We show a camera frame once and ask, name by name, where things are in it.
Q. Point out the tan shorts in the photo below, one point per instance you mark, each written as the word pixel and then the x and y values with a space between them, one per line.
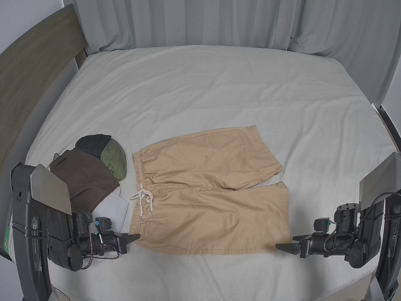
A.
pixel 213 212

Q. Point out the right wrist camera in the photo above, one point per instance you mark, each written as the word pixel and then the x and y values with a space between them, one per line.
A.
pixel 322 226

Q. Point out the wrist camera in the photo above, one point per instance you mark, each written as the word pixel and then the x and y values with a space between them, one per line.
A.
pixel 103 225
pixel 322 226

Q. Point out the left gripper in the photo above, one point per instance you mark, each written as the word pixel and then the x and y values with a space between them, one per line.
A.
pixel 114 243

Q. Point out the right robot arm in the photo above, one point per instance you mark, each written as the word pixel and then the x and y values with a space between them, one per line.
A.
pixel 369 227

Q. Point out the pale green curtain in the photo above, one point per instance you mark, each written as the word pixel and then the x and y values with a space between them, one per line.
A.
pixel 175 11
pixel 344 17

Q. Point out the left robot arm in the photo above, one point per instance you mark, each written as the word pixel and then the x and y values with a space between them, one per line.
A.
pixel 22 199

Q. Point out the brown garment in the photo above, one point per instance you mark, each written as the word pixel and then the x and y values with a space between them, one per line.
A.
pixel 84 177

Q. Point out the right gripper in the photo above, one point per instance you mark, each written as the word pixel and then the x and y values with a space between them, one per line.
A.
pixel 315 246

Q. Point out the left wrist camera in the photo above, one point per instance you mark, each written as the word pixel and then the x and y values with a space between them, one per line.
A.
pixel 103 225

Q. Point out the white garment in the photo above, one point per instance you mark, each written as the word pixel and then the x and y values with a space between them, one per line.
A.
pixel 114 208

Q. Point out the black garment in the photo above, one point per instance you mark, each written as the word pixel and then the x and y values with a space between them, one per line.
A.
pixel 92 143

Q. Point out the green garment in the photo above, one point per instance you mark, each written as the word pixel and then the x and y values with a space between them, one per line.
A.
pixel 116 161

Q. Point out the bed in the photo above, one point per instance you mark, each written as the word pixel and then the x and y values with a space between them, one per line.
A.
pixel 219 89

